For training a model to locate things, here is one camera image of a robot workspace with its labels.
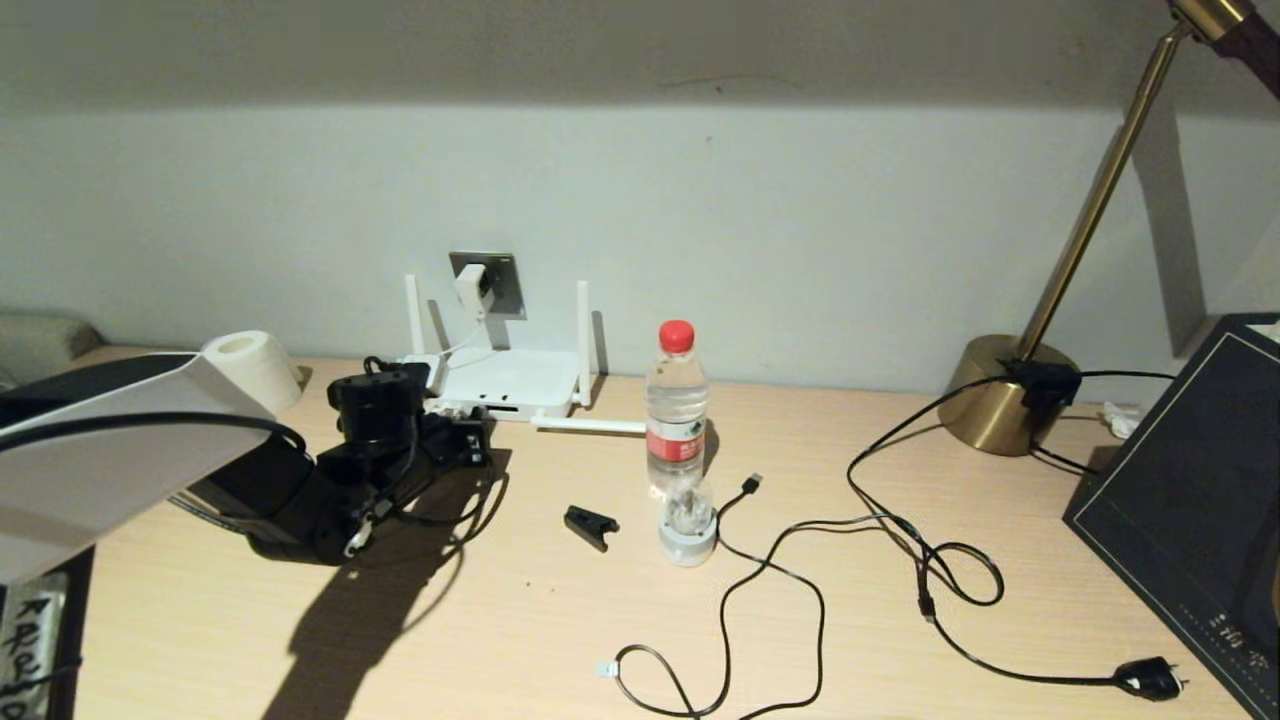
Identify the white power adapter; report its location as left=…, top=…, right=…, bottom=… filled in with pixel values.
left=454, top=262, right=496, bottom=319

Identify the white router with antennas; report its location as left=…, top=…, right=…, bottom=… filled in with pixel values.
left=395, top=272, right=646, bottom=437

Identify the small black clip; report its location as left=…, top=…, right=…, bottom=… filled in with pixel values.
left=563, top=505, right=621, bottom=553

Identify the white toilet paper roll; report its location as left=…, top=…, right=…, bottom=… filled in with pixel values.
left=200, top=331, right=304, bottom=413

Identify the water bottle with red cap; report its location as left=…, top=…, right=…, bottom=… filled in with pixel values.
left=645, top=319, right=709, bottom=498

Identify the small glass dome night light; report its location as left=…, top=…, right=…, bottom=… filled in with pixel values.
left=657, top=473, right=719, bottom=568

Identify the grey cushion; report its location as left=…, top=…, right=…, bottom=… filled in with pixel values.
left=0, top=312, right=104, bottom=386

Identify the brass desk lamp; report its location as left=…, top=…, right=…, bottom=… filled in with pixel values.
left=938, top=0, right=1280, bottom=457

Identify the dark blue box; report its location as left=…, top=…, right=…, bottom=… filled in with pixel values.
left=1062, top=312, right=1280, bottom=720

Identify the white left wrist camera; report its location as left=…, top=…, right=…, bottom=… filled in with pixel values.
left=395, top=353, right=444, bottom=399

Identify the grey wall socket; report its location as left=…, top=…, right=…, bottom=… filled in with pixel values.
left=449, top=251, right=526, bottom=321

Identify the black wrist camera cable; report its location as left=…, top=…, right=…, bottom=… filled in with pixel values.
left=0, top=353, right=506, bottom=531

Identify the black USB cable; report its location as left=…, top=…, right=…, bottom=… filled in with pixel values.
left=595, top=472, right=824, bottom=720

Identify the black inline switch box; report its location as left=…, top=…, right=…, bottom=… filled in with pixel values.
left=1003, top=358, right=1083, bottom=409

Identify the black lamp power cord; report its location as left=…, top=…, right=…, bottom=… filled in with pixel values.
left=845, top=370, right=1188, bottom=699

